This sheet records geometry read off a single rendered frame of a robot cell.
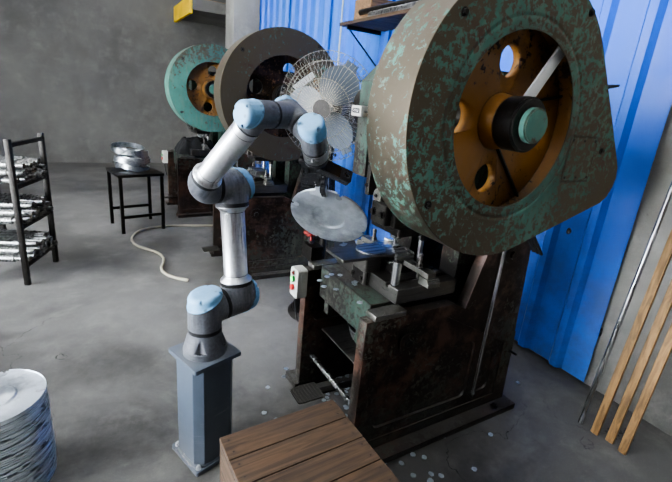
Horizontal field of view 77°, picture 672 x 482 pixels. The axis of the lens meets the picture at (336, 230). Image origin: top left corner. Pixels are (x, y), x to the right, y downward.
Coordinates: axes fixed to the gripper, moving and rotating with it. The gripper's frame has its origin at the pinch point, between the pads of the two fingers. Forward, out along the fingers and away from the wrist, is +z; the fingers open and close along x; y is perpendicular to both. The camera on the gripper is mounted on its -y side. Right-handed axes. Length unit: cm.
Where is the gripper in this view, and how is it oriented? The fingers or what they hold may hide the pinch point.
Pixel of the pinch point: (326, 194)
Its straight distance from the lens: 143.7
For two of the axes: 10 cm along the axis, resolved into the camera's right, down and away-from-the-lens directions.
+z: 0.4, 4.7, 8.8
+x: -1.7, 8.7, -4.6
